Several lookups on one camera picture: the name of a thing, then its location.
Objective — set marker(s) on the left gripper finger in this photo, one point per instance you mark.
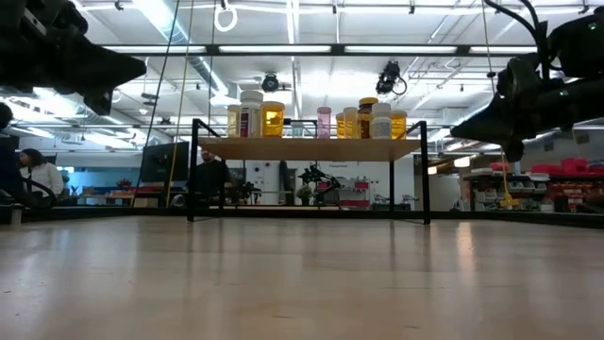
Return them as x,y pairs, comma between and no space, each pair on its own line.
104,71
99,104

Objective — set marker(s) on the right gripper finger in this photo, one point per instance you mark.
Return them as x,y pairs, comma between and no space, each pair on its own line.
491,123
514,151

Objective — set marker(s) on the amber bottle yellow cap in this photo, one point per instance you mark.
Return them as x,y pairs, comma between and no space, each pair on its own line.
364,118

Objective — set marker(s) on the yellow pill vial white cap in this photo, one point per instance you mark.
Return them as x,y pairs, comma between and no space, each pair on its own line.
234,123
350,124

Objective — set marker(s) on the large white supplement bottle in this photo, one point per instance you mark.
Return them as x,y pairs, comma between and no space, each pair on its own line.
250,115

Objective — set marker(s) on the pink pill vial white cap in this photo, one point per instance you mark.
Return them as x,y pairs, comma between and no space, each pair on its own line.
324,124

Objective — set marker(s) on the black background robot arm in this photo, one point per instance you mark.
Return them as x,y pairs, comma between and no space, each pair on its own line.
321,178

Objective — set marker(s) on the shelf with red bins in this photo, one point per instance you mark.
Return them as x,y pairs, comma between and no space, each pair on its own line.
566,186

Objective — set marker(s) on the black computer screen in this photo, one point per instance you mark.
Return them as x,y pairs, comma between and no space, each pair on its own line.
165,163

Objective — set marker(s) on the person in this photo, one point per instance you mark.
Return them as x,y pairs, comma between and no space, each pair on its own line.
210,177
42,177

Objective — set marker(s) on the black overhead light bar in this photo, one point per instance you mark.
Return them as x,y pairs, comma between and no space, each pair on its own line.
212,49

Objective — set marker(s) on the red and white cart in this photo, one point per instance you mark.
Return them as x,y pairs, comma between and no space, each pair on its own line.
354,191

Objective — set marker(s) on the black ceiling spotlight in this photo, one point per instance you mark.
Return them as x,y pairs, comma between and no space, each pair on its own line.
270,82

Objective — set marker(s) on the small potted plant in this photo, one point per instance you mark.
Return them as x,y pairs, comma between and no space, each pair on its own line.
305,192

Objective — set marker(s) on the black aluminium table frame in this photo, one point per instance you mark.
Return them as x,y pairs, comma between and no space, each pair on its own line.
519,218

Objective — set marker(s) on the black hanging camera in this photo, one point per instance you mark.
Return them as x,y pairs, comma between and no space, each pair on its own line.
389,78

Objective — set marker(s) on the wooden shelf black metal frame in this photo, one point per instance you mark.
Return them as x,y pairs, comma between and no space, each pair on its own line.
307,148

